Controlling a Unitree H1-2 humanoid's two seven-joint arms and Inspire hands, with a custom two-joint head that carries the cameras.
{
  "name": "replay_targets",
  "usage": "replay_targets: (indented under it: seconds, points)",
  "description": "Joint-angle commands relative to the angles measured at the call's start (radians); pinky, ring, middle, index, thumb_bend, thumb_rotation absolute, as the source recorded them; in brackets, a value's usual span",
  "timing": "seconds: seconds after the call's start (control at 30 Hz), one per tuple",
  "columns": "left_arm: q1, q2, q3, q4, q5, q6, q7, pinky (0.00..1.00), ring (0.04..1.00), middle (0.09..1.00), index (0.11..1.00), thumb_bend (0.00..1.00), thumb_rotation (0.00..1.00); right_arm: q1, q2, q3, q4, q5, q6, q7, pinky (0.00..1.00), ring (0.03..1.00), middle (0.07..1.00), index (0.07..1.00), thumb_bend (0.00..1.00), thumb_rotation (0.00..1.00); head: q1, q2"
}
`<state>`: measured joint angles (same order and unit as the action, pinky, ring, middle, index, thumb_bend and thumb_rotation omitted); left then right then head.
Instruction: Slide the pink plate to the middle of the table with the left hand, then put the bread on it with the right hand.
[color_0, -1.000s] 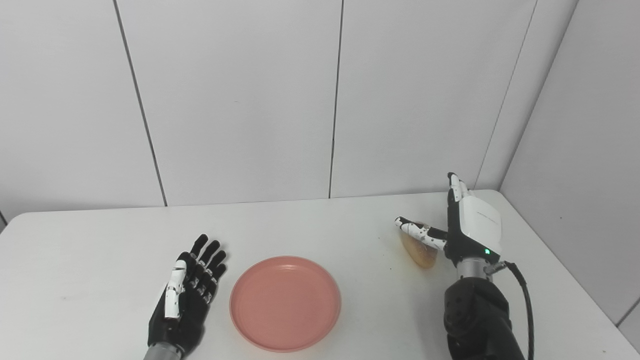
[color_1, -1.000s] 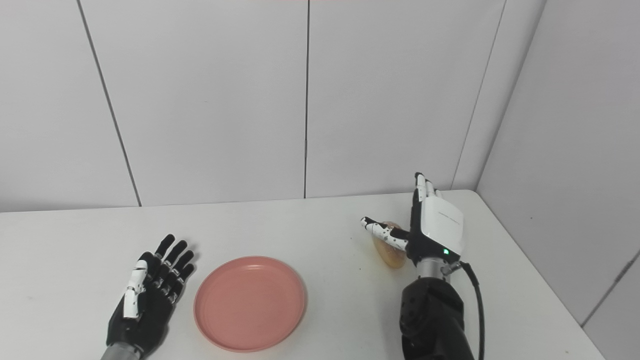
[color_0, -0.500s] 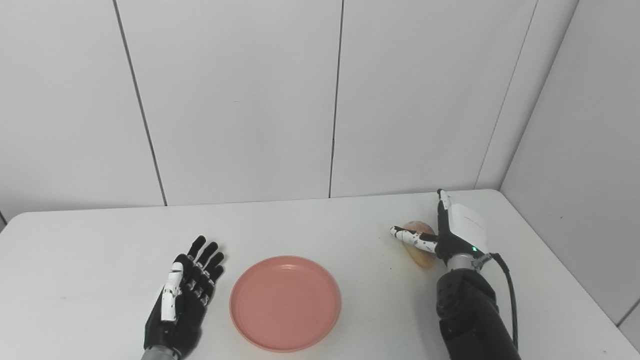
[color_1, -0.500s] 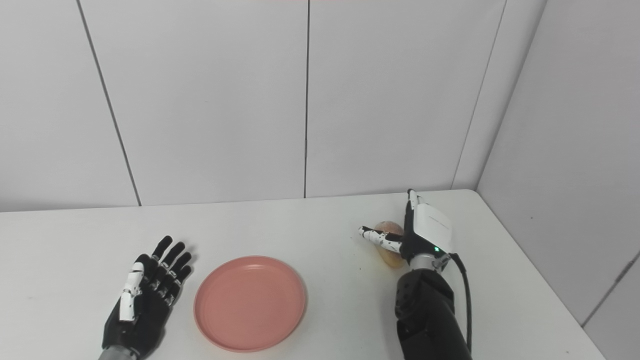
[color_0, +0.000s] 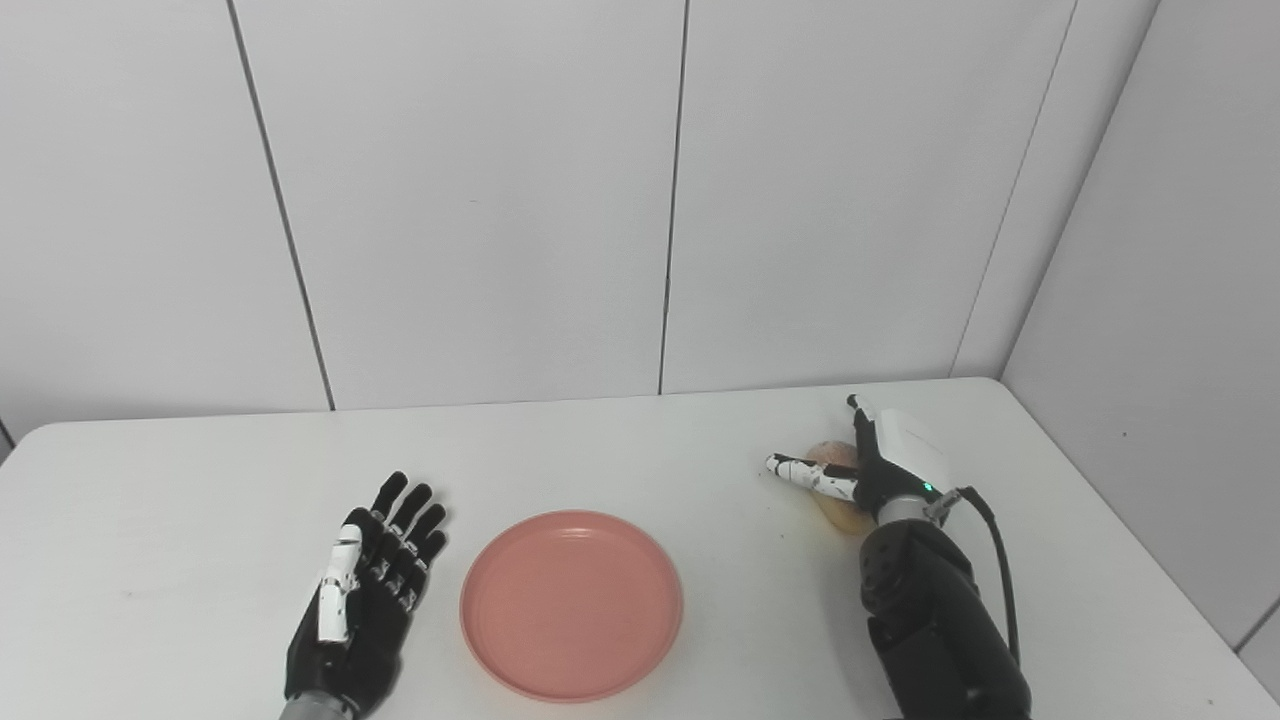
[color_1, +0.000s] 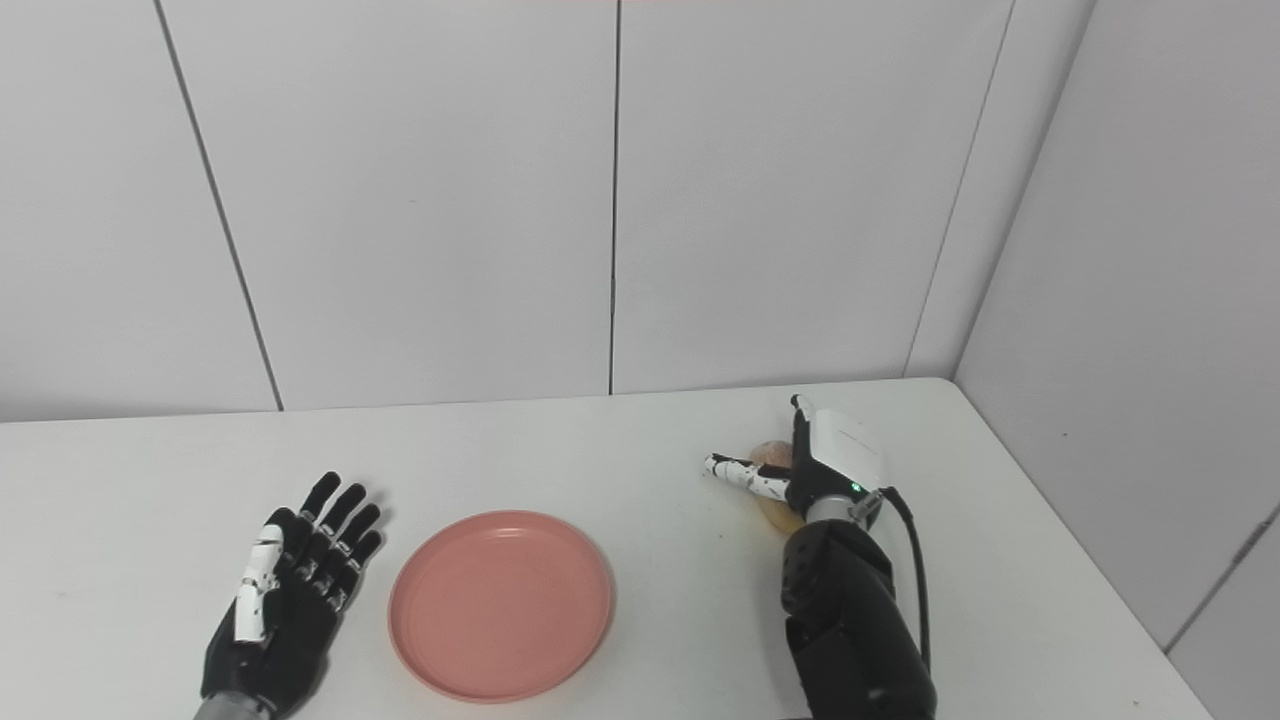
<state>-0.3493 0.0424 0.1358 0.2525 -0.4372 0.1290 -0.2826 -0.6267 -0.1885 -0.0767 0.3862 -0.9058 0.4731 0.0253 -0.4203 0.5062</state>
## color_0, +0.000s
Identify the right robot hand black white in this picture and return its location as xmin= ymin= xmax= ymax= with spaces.
xmin=765 ymin=394 xmax=956 ymax=523

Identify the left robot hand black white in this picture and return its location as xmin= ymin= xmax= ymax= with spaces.
xmin=284 ymin=471 xmax=449 ymax=718

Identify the oval bread loaf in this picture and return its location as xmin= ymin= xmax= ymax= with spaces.
xmin=803 ymin=439 xmax=873 ymax=534

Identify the pink round plate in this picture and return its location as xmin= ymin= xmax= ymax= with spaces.
xmin=459 ymin=510 xmax=685 ymax=703

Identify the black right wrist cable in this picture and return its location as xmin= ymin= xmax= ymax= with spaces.
xmin=925 ymin=486 xmax=1023 ymax=669

